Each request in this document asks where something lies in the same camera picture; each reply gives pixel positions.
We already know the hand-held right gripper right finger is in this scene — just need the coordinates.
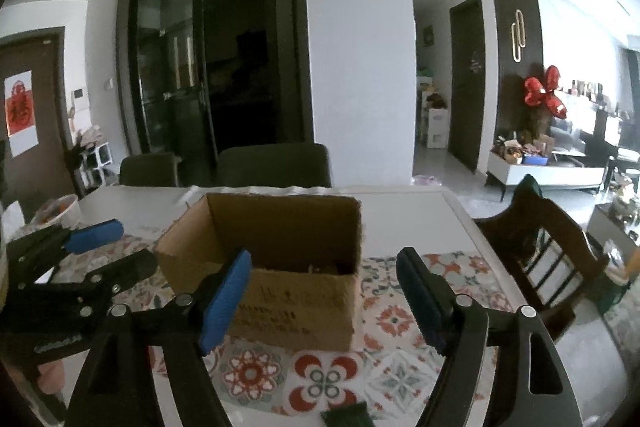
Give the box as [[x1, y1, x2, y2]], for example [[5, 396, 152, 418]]
[[396, 247, 583, 427]]

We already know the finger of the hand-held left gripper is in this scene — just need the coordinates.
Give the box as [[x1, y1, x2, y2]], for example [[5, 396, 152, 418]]
[[6, 219, 125, 281], [20, 248, 158, 309]]

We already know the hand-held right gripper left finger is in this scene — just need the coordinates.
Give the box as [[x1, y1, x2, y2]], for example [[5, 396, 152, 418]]
[[65, 248, 252, 427]]

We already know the brown cardboard box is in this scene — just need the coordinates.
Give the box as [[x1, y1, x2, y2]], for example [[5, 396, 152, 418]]
[[154, 192, 363, 354]]

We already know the person's left hand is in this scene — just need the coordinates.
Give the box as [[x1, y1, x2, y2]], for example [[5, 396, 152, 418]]
[[36, 361, 67, 397]]

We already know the floral patterned table mat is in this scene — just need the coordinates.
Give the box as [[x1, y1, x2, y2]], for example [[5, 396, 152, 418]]
[[50, 232, 531, 420]]

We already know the white round basket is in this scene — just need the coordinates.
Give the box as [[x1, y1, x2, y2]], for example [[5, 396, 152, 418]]
[[29, 193, 81, 231]]

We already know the white shelf rack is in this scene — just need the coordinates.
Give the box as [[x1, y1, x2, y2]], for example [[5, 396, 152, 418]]
[[74, 141, 115, 188]]

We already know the dark green chair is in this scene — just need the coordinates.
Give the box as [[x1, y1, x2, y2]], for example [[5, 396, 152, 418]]
[[216, 143, 333, 188], [119, 153, 180, 188]]

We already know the dark wooden chair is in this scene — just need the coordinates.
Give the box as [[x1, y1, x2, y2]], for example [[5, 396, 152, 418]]
[[471, 173, 610, 344]]

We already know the green snack packet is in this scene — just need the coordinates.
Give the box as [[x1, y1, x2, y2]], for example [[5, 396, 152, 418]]
[[319, 401, 372, 427]]

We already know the red paper door poster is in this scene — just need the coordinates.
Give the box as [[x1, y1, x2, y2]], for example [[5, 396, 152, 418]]
[[4, 70, 40, 158]]

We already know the brown wooden door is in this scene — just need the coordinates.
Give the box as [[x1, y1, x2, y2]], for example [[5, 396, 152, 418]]
[[0, 27, 78, 210]]

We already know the white storage box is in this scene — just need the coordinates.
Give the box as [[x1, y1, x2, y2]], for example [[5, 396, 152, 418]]
[[424, 106, 449, 149]]

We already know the white low cabinet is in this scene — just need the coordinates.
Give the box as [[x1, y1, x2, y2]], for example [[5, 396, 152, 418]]
[[485, 149, 607, 204]]

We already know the dark hallway door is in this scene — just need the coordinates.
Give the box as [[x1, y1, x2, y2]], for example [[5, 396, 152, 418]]
[[448, 0, 489, 176]]

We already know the dark glass sliding door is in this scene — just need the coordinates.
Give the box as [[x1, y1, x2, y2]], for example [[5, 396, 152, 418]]
[[116, 0, 315, 182]]

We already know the red balloon flower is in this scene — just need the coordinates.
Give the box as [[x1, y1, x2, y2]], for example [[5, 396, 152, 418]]
[[523, 65, 569, 121]]

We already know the gold wall ornament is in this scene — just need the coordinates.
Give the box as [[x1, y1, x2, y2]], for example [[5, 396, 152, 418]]
[[510, 10, 526, 64]]

